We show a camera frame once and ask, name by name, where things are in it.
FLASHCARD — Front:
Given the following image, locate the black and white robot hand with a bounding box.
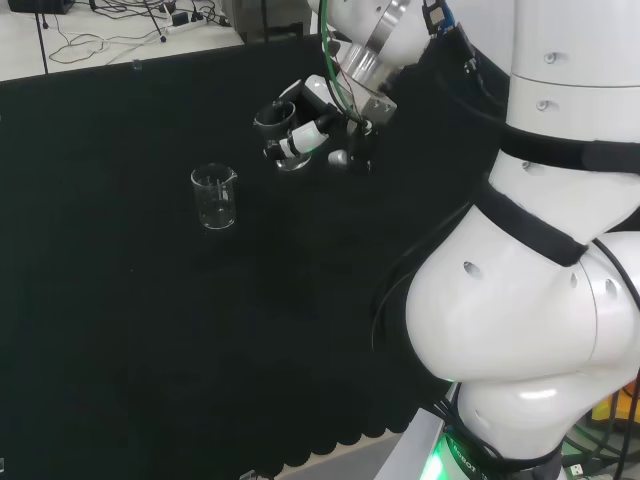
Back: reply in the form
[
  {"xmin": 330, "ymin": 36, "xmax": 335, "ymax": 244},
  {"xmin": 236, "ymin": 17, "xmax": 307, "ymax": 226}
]
[{"xmin": 252, "ymin": 74, "xmax": 376, "ymax": 177}]

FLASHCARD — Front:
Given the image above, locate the yellow emergency stop button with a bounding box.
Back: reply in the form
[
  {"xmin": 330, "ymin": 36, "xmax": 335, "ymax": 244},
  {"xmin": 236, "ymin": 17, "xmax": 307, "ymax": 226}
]
[{"xmin": 588, "ymin": 383, "xmax": 640, "ymax": 427}]

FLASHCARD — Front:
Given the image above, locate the white power strip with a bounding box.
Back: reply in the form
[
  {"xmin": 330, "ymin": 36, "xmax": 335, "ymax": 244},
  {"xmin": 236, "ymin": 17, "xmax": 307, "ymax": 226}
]
[{"xmin": 159, "ymin": 12, "xmax": 208, "ymax": 36}]

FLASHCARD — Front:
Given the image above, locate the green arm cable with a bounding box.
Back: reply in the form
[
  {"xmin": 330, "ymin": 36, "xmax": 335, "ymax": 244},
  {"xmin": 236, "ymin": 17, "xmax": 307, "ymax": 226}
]
[{"xmin": 318, "ymin": 0, "xmax": 369, "ymax": 124}]

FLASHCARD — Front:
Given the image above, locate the small clear glass beaker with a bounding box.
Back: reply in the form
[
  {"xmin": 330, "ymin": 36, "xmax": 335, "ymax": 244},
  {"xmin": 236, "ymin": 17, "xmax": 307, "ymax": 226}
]
[{"xmin": 252, "ymin": 99, "xmax": 314, "ymax": 173}]

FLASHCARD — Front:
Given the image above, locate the black box device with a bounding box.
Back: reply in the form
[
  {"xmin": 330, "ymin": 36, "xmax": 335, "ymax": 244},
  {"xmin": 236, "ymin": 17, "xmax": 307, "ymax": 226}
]
[{"xmin": 7, "ymin": 0, "xmax": 76, "ymax": 16}]

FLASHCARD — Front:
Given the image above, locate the white floor cable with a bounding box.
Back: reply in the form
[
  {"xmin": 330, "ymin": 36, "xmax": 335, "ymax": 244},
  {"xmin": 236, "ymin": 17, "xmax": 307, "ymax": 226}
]
[{"xmin": 48, "ymin": 22, "xmax": 169, "ymax": 65}]

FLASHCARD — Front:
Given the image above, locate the black bench cloth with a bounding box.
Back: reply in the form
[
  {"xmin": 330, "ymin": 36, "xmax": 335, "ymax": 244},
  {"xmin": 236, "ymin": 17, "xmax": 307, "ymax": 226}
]
[{"xmin": 0, "ymin": 22, "xmax": 514, "ymax": 477}]

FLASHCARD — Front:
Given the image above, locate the clear glass beaker with markings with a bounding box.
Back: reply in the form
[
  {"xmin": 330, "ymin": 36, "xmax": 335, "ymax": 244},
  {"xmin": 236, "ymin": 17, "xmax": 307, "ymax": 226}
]
[{"xmin": 189, "ymin": 163, "xmax": 239, "ymax": 232}]

